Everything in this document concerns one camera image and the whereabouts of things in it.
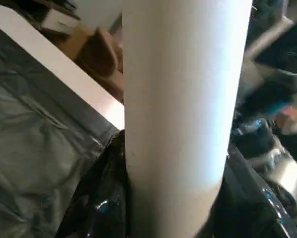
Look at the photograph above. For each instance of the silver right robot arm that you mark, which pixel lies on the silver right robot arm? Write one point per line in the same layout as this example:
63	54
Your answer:
282	168

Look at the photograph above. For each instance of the white plastic table leg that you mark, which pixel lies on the white plastic table leg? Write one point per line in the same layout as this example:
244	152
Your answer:
183	109

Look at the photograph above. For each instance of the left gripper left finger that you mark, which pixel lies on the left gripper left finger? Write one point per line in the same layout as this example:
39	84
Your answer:
99	198

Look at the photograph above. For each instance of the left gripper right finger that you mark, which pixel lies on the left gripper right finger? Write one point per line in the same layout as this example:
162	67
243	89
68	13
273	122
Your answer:
248	203

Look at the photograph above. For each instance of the brown armchair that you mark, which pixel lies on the brown armchair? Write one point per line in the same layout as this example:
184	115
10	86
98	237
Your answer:
101	59

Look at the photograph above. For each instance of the black work mat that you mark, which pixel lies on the black work mat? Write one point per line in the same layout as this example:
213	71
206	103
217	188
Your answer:
34	158

